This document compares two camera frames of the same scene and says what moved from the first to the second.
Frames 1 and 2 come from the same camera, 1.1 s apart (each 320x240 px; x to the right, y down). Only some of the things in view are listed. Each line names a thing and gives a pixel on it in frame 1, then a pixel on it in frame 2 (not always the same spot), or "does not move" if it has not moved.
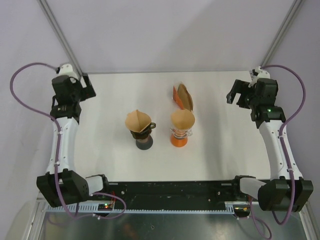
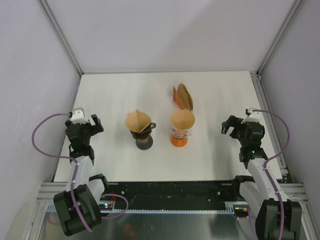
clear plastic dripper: x=182 y=133 does not move
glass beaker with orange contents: x=178 y=142 does not move
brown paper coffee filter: x=137 y=121 does not move
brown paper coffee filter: x=182 y=119 does not move
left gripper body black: x=88 y=92 -> x=90 y=130
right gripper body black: x=241 y=87 -> x=238 y=131
